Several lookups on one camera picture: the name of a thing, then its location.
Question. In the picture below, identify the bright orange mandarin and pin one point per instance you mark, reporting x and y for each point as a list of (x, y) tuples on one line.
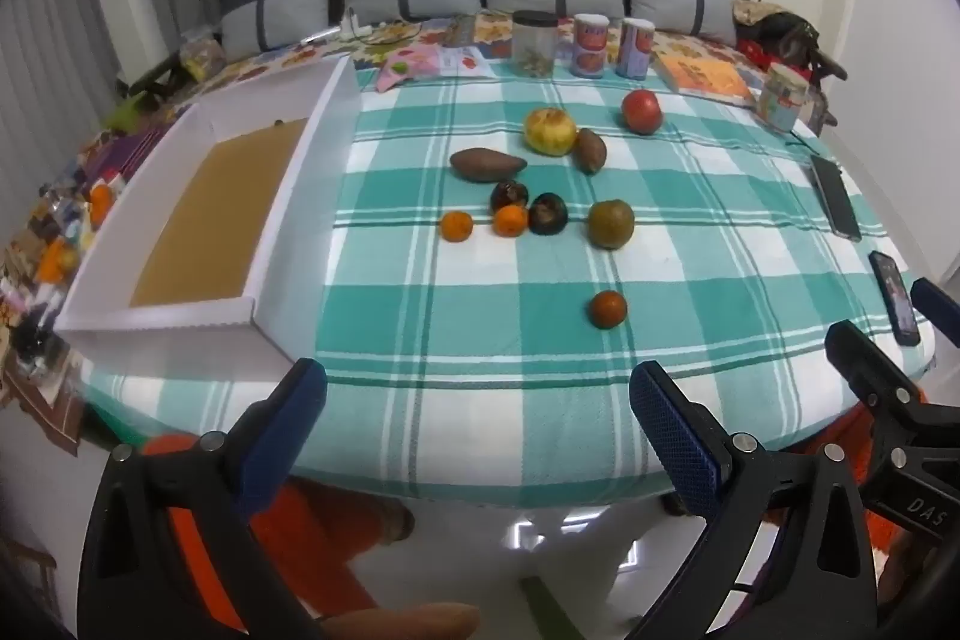
[(456, 226), (510, 221)]

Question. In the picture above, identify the yellow apple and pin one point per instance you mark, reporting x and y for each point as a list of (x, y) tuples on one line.
[(550, 132)]

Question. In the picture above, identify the long sweet potato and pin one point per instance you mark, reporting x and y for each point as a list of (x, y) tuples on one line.
[(487, 165)]

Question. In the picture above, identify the pile of colourful clutter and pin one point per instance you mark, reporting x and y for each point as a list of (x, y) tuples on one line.
[(52, 250)]

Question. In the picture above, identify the floral printed sheet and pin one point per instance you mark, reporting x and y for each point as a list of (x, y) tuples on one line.
[(450, 31)]

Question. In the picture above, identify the dark reddish orange mandarin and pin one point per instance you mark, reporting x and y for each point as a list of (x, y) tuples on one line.
[(607, 308)]

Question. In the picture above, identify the black bag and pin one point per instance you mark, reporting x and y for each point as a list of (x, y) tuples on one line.
[(787, 39)]

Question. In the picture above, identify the white cardboard box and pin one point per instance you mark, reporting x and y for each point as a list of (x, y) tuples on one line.
[(202, 220)]

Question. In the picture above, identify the dark purple mangosteen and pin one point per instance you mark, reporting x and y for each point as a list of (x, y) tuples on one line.
[(509, 194), (547, 212)]

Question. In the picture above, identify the yellow snack bag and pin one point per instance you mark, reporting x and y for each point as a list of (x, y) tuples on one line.
[(201, 57)]

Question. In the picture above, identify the white paper leaflet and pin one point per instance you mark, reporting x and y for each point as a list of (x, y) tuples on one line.
[(459, 61)]

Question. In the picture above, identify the person's orange trouser leg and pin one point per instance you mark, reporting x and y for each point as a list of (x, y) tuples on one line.
[(300, 520), (892, 535)]

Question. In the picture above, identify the red apple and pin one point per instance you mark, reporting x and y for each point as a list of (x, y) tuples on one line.
[(641, 111)]

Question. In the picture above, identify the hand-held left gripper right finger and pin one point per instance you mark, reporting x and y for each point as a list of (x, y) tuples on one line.
[(664, 415)]

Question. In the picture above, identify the clear jar with black lid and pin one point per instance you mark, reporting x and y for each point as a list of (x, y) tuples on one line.
[(535, 44)]

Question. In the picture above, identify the orange book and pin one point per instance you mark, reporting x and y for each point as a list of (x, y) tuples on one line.
[(701, 74)]

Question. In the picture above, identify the red label tin can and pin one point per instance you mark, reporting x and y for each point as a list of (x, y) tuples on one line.
[(589, 45), (635, 48)]

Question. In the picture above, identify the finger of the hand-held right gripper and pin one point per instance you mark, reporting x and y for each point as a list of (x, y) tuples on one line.
[(862, 355), (937, 306)]

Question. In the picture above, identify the small labelled glass jar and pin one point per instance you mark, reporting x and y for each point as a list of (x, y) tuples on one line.
[(782, 96)]

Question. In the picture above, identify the black smartphone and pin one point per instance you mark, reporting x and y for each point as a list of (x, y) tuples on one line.
[(835, 197)]

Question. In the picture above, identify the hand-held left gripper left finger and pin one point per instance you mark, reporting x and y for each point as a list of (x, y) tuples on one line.
[(296, 400)]

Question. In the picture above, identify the green brown pear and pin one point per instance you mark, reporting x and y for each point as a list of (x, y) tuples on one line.
[(611, 224)]

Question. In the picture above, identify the smartphone with patterned case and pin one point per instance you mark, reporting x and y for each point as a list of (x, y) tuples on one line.
[(895, 297)]

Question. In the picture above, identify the pink snack packet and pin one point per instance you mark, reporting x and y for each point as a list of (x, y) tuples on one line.
[(405, 64)]

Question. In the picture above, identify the small sweet potato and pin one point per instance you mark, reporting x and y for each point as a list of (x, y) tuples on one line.
[(590, 150)]

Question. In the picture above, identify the grey curtain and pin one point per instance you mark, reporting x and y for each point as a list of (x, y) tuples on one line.
[(90, 10)]

